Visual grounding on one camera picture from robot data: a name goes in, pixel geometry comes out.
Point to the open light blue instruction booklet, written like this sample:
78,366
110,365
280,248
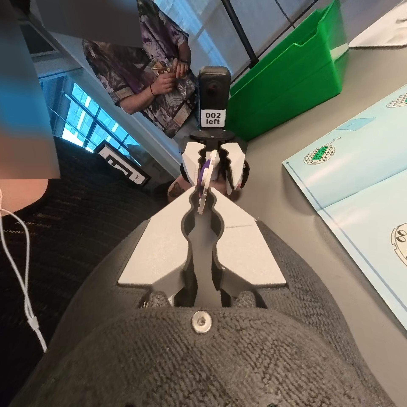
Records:
349,175

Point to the black framed sign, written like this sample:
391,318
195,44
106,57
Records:
122,167

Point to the black pole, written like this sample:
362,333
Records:
241,35

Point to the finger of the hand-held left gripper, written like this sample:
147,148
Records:
236,162
190,162

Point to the green plastic bin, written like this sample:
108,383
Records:
286,79

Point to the person's left hand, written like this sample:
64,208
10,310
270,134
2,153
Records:
178,190

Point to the round white lego plate build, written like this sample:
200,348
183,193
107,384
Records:
205,178

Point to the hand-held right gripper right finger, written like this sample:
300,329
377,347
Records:
251,254

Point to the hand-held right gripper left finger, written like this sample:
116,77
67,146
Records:
152,254

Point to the white paper sheet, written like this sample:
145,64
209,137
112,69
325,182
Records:
381,35

